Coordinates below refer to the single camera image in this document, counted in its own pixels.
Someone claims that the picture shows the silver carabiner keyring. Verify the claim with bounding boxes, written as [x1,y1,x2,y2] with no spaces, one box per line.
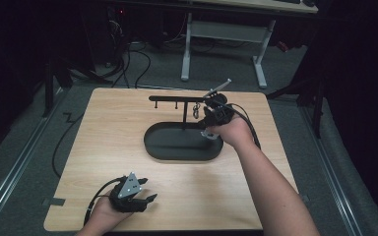
[192,101,202,120]

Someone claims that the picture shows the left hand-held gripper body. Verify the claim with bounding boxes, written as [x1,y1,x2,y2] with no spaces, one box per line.
[108,171,149,214]

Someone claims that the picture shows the desk with white legs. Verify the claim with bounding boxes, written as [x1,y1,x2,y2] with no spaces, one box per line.
[176,0,319,89]

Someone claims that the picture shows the dark computer equipment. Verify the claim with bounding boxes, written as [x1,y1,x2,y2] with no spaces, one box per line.
[104,4,132,68]

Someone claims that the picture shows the thin black floor cable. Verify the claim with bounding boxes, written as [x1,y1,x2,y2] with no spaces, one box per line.
[51,112,85,179]

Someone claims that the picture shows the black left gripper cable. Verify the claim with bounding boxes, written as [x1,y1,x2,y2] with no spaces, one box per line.
[83,176,127,227]

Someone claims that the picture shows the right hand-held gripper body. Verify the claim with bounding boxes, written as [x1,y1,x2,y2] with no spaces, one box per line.
[202,78,236,127]

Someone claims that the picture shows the black tape strip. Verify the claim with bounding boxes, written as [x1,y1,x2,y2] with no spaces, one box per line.
[42,197,67,207]

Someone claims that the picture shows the person's right hand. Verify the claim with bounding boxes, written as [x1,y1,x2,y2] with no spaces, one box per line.
[206,117,256,150]

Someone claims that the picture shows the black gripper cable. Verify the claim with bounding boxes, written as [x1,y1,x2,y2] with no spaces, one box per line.
[220,99,263,150]
[83,176,127,227]

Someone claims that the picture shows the black hook rack with tray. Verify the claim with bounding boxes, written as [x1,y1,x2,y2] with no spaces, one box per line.
[143,94,225,162]

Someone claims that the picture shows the black and pink plush toy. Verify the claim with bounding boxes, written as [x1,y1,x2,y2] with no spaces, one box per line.
[200,128,221,142]

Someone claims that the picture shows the person's left hand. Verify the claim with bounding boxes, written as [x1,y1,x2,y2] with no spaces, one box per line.
[77,198,136,236]

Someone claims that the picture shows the dark metal stand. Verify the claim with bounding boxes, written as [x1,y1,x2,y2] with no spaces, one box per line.
[265,75,326,139]
[42,55,112,118]

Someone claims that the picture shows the black floor cables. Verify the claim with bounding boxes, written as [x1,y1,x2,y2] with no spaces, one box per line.
[106,38,154,89]

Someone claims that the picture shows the metal floor rail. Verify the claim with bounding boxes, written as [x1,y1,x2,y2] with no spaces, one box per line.
[0,88,65,227]
[299,106,363,236]

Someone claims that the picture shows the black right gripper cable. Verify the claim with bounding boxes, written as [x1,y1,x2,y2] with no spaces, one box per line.
[220,99,263,150]

